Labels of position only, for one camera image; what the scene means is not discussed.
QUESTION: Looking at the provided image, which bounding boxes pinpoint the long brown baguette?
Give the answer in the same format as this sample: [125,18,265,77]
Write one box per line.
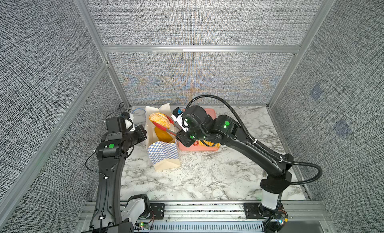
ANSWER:
[154,127,175,143]

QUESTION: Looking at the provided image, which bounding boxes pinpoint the pink plastic tray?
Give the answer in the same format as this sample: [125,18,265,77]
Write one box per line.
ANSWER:
[178,108,220,152]

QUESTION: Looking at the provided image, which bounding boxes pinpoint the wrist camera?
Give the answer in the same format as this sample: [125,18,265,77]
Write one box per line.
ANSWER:
[120,112,135,131]
[172,107,190,132]

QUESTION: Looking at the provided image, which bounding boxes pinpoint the blue checkered paper bag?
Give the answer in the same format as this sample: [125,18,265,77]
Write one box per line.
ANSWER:
[143,103,181,171]

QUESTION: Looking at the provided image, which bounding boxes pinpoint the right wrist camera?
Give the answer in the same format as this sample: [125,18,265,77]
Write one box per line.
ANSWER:
[172,107,190,132]

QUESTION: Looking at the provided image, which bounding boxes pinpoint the red kitchen tongs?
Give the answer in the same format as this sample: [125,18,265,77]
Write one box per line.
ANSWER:
[150,113,176,136]

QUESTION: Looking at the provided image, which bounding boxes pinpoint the aluminium front rail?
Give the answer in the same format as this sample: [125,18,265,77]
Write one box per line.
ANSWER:
[78,200,334,233]

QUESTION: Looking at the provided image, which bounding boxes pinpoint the right corrugated black cable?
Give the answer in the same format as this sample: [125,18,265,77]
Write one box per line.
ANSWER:
[185,94,324,186]

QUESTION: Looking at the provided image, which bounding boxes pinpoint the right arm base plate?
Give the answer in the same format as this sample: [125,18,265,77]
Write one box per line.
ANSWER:
[243,203,288,219]

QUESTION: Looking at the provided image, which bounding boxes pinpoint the pale bread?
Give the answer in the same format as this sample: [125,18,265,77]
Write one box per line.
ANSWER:
[149,112,171,129]

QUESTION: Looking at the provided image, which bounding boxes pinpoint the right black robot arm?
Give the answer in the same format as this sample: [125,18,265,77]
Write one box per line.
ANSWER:
[172,106,292,218]

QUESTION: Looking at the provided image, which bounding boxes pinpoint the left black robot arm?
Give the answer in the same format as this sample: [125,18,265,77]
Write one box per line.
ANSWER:
[87,112,151,233]

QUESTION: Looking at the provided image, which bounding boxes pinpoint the ridged yellow bread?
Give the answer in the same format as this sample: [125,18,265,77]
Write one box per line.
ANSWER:
[199,140,220,150]

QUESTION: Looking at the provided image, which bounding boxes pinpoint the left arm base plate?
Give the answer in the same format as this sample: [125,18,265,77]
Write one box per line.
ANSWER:
[138,203,165,222]

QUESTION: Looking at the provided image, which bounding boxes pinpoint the left thin black cable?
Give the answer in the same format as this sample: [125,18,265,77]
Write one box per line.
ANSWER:
[84,102,130,178]

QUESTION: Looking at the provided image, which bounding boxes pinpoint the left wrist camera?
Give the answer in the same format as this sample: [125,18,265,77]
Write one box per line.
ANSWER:
[120,112,135,131]

